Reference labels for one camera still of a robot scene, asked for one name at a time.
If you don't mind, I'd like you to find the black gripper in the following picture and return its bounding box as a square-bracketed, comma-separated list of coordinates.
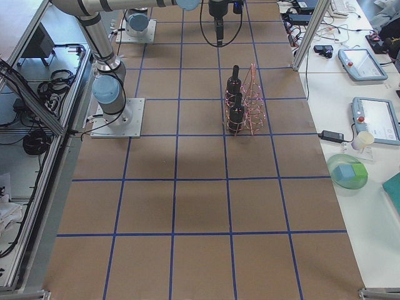
[208, 0, 229, 46]

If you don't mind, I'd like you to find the far wine bottle in basket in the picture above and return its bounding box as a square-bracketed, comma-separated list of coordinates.
[225, 65, 242, 103]

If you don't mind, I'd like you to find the wine bottle in basket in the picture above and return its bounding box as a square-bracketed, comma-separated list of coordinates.
[225, 65, 242, 103]
[228, 92, 244, 134]

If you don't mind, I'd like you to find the near wine bottle in basket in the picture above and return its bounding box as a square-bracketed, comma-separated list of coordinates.
[228, 92, 244, 134]

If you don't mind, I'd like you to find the black controller device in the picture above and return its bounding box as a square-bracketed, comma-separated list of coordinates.
[313, 45, 333, 59]

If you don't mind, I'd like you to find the far teach pendant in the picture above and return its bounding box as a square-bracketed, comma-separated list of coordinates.
[337, 49, 388, 81]

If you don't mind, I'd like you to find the teach pendant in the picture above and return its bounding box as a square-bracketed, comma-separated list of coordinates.
[337, 49, 388, 81]
[351, 97, 399, 146]

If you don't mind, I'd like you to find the black power adapter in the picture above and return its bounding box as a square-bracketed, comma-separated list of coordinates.
[318, 130, 344, 143]

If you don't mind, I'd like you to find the white paper cup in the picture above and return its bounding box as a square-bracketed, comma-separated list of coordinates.
[351, 131, 374, 151]

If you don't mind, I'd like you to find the near teach pendant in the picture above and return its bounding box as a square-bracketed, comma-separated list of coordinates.
[351, 97, 399, 146]

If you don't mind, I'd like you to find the blue foam cube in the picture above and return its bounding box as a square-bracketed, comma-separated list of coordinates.
[331, 164, 354, 182]

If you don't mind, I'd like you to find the green glass bowl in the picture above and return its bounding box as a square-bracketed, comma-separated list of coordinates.
[327, 154, 368, 189]

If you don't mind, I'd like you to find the green foam cube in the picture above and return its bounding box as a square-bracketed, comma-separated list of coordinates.
[351, 162, 368, 180]

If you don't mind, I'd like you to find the teal book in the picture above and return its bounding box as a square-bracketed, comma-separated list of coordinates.
[382, 173, 400, 213]

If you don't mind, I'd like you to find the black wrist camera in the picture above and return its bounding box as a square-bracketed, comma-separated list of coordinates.
[232, 0, 244, 14]

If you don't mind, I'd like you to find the copper wire wine basket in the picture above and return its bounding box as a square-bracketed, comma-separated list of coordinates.
[224, 63, 266, 136]

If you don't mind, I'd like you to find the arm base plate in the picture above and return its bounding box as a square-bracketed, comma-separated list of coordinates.
[116, 19, 157, 44]
[90, 98, 145, 138]

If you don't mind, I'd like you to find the aluminium frame post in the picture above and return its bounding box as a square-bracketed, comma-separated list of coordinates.
[292, 0, 331, 71]

